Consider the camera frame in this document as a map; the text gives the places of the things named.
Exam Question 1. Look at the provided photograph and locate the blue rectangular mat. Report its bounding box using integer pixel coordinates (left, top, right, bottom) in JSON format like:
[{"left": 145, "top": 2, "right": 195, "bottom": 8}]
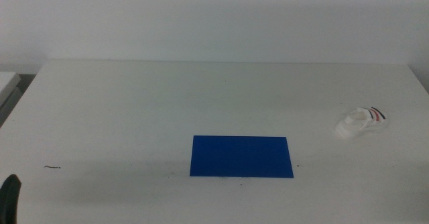
[{"left": 189, "top": 135, "right": 294, "bottom": 178}]

